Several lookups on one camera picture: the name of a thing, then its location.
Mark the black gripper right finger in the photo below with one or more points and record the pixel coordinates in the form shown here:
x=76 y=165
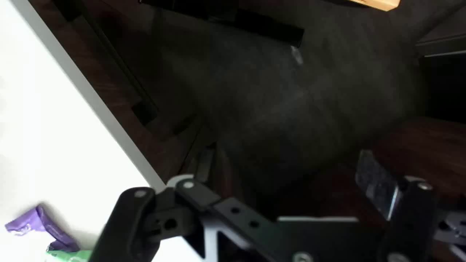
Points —
x=378 y=187

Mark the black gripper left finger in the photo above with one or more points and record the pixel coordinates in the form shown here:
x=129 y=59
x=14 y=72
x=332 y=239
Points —
x=192 y=193

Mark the green sachet near purple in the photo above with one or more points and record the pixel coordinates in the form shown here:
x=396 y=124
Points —
x=68 y=257

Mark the dark wooden cabinet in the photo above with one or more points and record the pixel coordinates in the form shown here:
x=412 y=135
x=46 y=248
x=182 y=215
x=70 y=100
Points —
x=282 y=94

